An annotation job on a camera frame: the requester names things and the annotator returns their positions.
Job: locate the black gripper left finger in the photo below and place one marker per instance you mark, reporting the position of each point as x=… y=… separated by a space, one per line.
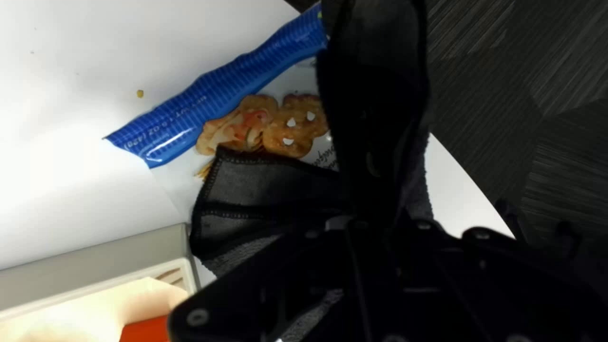
x=348 y=96

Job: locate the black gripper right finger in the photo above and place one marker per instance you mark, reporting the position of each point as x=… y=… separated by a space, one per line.
x=405 y=96

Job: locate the black cloth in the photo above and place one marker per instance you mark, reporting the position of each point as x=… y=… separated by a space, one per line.
x=266 y=197

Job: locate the blue pretzel snack bag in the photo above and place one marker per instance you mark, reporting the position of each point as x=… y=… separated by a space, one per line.
x=215 y=96

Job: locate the small yellow crumb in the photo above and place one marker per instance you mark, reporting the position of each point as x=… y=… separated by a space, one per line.
x=139 y=94

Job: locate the red toy block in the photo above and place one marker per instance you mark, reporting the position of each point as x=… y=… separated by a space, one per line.
x=145 y=332

